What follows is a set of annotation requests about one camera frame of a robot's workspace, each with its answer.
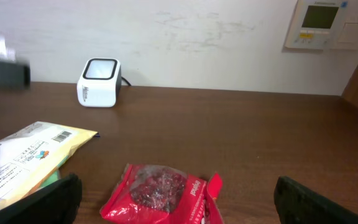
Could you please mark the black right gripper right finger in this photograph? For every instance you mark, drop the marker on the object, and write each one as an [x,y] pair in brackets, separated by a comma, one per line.
[297,204]

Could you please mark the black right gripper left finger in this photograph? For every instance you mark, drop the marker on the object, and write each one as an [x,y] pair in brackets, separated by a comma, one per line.
[57,203]

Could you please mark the yellow snack bag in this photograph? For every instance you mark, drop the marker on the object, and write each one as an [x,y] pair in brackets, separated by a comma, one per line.
[31,155]

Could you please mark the red candy bag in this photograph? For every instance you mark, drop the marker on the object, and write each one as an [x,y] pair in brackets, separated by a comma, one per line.
[163,195]

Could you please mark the green tissue pack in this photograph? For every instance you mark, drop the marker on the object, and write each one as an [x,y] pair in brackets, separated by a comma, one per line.
[51,179]

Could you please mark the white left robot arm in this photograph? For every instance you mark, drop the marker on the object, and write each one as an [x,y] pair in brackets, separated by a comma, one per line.
[14,72]

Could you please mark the white barcode scanner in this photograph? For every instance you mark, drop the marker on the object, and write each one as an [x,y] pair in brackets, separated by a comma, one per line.
[100,83]

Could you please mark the beige wall control panel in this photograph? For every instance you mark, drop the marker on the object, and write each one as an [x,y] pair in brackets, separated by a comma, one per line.
[323,24]

